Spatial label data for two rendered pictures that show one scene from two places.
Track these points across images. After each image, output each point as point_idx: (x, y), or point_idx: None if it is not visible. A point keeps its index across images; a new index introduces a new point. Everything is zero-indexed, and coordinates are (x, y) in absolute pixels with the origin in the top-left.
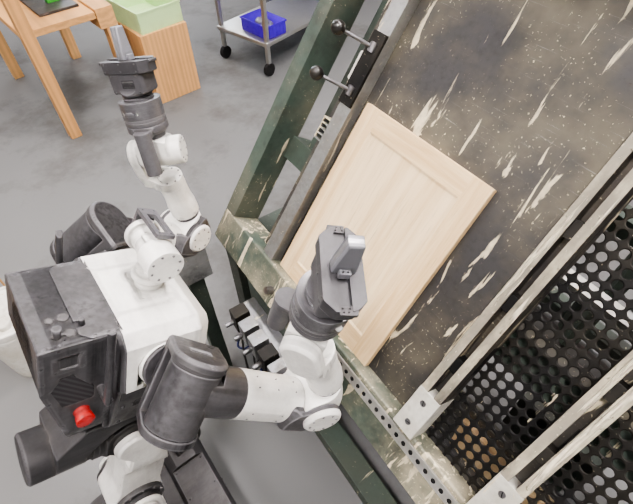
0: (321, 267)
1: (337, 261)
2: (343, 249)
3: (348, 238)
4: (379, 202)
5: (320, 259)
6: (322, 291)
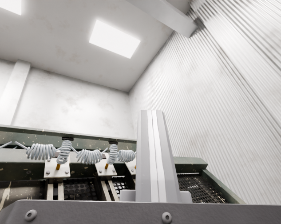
0: (170, 203)
1: (169, 152)
2: (157, 123)
3: (146, 110)
4: None
5: (135, 202)
6: (272, 205)
